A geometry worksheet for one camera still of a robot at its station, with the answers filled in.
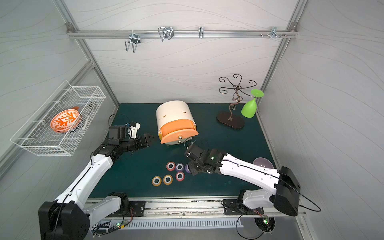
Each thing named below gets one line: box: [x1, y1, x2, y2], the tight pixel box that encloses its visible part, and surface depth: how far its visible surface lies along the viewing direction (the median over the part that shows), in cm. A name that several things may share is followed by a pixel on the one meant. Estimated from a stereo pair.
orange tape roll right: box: [163, 174, 173, 186], surface depth 84 cm
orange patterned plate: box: [50, 106, 80, 133], surface depth 67 cm
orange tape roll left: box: [151, 175, 162, 187], surface depth 84 cm
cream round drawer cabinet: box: [156, 100, 199, 145], surface depth 86 cm
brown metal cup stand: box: [216, 74, 257, 129], surface depth 95 cm
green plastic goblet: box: [241, 89, 265, 118], surface depth 89 cm
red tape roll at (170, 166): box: [166, 161, 176, 172], surface depth 90 cm
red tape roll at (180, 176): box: [175, 171, 185, 182], surface depth 86 cm
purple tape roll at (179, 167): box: [175, 162, 185, 172], surface depth 90 cm
